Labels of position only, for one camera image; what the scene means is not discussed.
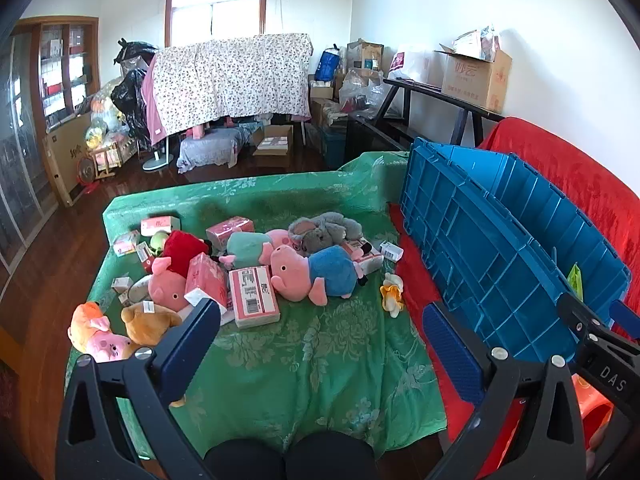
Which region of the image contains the flat cardboard carton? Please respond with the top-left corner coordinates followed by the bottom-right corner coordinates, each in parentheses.
top-left (42, 112), bottom-right (101, 207)

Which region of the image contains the glass sliding door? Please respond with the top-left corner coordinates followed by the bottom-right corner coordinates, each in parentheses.
top-left (0, 35), bottom-right (58, 271)

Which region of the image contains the grey covered bedding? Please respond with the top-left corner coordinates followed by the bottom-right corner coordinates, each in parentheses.
top-left (177, 127), bottom-right (261, 173)

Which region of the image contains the large cardboard box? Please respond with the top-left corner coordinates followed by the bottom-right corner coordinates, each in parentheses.
top-left (434, 42), bottom-right (513, 113)

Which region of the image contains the blue plastic crate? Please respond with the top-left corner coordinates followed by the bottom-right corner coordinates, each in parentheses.
top-left (398, 137), bottom-right (632, 363)

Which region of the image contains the pile of bagged plush toys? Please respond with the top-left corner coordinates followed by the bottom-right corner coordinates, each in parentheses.
top-left (85, 80), bottom-right (140, 181)

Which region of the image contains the pink and white box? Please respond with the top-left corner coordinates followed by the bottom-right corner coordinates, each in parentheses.
top-left (140, 215), bottom-right (181, 237)

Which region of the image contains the pink hanging cloth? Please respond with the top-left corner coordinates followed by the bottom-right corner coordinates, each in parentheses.
top-left (141, 67), bottom-right (168, 148)

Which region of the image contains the person's left knee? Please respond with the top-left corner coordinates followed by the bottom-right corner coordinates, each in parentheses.
top-left (204, 437), bottom-right (287, 480)

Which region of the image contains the small open cardboard box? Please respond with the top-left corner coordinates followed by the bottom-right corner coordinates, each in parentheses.
top-left (347, 40), bottom-right (385, 72)

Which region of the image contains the green packet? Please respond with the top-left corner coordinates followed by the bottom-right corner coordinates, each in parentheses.
top-left (566, 263), bottom-right (585, 301)

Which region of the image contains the pink floral tissue pack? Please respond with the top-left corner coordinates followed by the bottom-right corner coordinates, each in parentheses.
top-left (185, 252), bottom-right (230, 311)

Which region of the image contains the floral bed sheet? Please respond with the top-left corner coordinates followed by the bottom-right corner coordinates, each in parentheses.
top-left (147, 32), bottom-right (313, 136)

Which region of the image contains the pig plush with blue shirt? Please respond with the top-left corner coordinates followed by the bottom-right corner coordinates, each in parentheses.
top-left (270, 244), bottom-right (366, 306)

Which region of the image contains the green floral desktop cloth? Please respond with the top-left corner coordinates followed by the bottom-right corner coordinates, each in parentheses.
top-left (65, 152), bottom-right (448, 461)

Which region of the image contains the teal storage bin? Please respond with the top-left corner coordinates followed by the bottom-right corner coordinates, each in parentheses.
top-left (320, 125), bottom-right (348, 168)

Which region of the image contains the brown bear plush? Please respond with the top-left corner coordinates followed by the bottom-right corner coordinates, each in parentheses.
top-left (121, 301), bottom-right (183, 347)

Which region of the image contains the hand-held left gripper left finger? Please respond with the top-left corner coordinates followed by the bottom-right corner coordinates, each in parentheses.
top-left (56, 297), bottom-right (222, 480)

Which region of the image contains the pig plush with red dress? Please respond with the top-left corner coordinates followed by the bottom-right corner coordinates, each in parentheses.
top-left (147, 230), bottom-right (211, 317)

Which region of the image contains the person's knee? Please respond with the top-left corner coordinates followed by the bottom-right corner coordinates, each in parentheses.
top-left (285, 431), bottom-right (377, 480)
top-left (204, 437), bottom-right (287, 480)

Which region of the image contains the blue bag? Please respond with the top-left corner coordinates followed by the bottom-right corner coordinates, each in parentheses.
top-left (320, 47), bottom-right (342, 82)

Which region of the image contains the pink tissue pack white label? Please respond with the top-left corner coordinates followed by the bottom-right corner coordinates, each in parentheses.
top-left (228, 266), bottom-right (282, 330)

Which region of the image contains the white plastic bag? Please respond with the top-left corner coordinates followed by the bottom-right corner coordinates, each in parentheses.
top-left (389, 50), bottom-right (431, 83)

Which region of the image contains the wooden display cabinet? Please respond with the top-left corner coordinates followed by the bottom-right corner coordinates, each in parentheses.
top-left (10, 16), bottom-right (101, 133)

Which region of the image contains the clear plastic bag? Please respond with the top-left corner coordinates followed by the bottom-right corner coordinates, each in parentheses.
top-left (339, 70), bottom-right (386, 111)

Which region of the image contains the window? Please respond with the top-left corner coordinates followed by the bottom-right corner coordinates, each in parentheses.
top-left (160, 0), bottom-right (281, 48)

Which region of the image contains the red plush blanket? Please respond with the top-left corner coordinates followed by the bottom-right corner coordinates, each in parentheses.
top-left (387, 116), bottom-right (640, 480)

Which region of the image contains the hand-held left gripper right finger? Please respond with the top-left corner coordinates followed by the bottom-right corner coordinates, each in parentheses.
top-left (422, 302), bottom-right (587, 480)

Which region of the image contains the grey mouse plush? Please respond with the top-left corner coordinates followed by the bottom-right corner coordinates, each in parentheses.
top-left (287, 212), bottom-right (365, 255)

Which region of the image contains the pig plush with teal dress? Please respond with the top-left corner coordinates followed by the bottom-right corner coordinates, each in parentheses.
top-left (220, 229), bottom-right (301, 270)

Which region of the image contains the orange plastic object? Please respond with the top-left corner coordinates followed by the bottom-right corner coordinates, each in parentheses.
top-left (571, 374), bottom-right (613, 443)

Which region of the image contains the orange and pink plush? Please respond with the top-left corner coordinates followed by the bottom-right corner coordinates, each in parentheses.
top-left (68, 301), bottom-right (133, 363)

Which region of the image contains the black wooden bench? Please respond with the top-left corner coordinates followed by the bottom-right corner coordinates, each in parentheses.
top-left (345, 77), bottom-right (506, 161)

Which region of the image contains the small pink box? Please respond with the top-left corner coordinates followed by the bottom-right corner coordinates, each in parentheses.
top-left (112, 230), bottom-right (142, 257)

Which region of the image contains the black garbage bag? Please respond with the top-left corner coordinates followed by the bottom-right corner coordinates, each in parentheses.
top-left (111, 67), bottom-right (151, 148)
top-left (114, 37), bottom-right (158, 66)

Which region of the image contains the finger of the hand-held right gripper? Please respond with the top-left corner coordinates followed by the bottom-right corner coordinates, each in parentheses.
top-left (610, 299), bottom-right (640, 343)
top-left (556, 292), bottom-right (613, 346)

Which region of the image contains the person's right knee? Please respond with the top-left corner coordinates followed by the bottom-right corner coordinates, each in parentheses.
top-left (285, 431), bottom-right (377, 480)

